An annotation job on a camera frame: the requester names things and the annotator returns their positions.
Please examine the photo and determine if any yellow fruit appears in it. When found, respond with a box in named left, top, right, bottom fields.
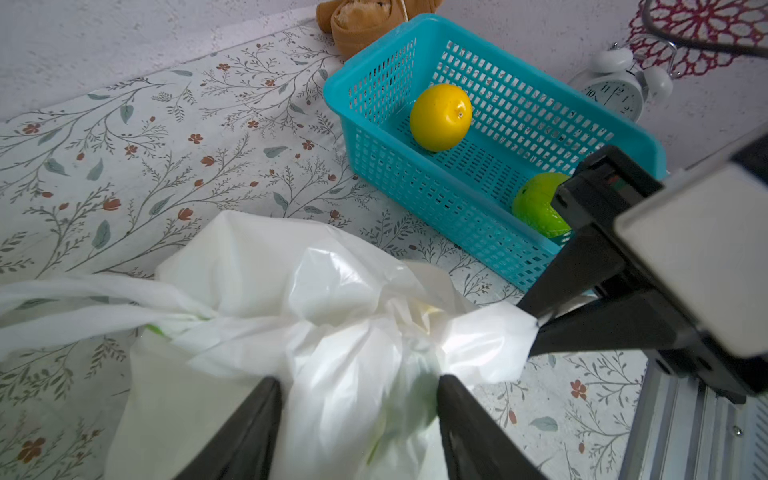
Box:
left=410, top=84, right=473, bottom=152

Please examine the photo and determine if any white alarm clock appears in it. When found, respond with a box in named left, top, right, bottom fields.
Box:
left=569, top=47, right=673, bottom=122

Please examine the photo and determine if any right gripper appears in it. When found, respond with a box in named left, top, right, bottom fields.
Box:
left=517, top=146, right=767, bottom=402

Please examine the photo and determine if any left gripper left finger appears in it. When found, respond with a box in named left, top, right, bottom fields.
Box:
left=176, top=377, right=282, bottom=480

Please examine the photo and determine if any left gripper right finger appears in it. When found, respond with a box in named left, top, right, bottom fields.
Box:
left=437, top=375, right=544, bottom=480

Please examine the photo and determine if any teal plastic basket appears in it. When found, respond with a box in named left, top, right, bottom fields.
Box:
left=324, top=14, right=667, bottom=290

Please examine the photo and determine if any brown teddy bear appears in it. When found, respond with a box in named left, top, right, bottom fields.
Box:
left=316, top=0, right=443, bottom=61

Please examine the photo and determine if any white plastic bag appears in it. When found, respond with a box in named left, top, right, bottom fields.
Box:
left=1, top=211, right=538, bottom=479

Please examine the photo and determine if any green apple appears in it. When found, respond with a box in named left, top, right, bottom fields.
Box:
left=511, top=172, right=571, bottom=239

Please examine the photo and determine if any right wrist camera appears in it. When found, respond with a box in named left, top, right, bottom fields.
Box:
left=614, top=125, right=767, bottom=358

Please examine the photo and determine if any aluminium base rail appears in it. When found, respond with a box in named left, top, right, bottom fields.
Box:
left=619, top=366, right=767, bottom=479

